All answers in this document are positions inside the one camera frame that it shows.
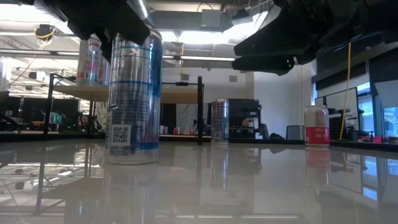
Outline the white and red soda can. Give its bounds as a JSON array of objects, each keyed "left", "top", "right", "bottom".
[{"left": 303, "top": 105, "right": 331, "bottom": 147}]

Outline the clear plastic covered object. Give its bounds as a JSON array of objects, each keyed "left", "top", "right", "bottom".
[{"left": 176, "top": 103, "right": 199, "bottom": 135}]

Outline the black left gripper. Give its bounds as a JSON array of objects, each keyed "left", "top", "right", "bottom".
[{"left": 34, "top": 0, "right": 152, "bottom": 63}]

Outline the black equipment rack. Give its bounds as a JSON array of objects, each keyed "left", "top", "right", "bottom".
[{"left": 228, "top": 98, "right": 264, "bottom": 140}]

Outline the blue silver Red Bull can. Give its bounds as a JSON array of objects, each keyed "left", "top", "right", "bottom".
[
  {"left": 210, "top": 98, "right": 230, "bottom": 145},
  {"left": 105, "top": 30, "right": 164, "bottom": 166}
]

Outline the yellow hanging cable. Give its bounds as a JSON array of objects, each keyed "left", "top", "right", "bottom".
[{"left": 338, "top": 42, "right": 353, "bottom": 141}]

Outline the black pegboard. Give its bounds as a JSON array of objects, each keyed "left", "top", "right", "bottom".
[{"left": 329, "top": 116, "right": 346, "bottom": 140}]

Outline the silver ventilation duct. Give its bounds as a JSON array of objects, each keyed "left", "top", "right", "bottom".
[{"left": 126, "top": 0, "right": 156, "bottom": 29}]

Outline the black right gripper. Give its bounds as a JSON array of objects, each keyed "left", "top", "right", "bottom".
[{"left": 231, "top": 0, "right": 359, "bottom": 77}]

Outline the long tube light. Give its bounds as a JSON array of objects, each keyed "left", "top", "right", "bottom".
[{"left": 0, "top": 49, "right": 236, "bottom": 62}]

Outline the grey ceiling unit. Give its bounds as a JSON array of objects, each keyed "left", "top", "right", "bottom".
[{"left": 201, "top": 9, "right": 223, "bottom": 28}]

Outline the tall white can palm print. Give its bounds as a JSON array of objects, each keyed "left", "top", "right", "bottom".
[{"left": 76, "top": 37, "right": 104, "bottom": 88}]

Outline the ceiling light panel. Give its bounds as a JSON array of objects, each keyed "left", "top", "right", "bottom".
[{"left": 160, "top": 29, "right": 249, "bottom": 45}]

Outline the black aluminium rig frame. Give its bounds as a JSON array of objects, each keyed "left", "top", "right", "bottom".
[{"left": 0, "top": 130, "right": 398, "bottom": 153}]

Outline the black framed whiteboard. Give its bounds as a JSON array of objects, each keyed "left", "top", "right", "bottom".
[{"left": 314, "top": 86, "right": 360, "bottom": 139}]

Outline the black ceiling cable reel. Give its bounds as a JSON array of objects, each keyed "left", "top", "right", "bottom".
[{"left": 34, "top": 24, "right": 57, "bottom": 42}]

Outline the wooden shelf black metal frame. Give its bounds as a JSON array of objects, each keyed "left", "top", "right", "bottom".
[{"left": 43, "top": 73, "right": 205, "bottom": 146}]

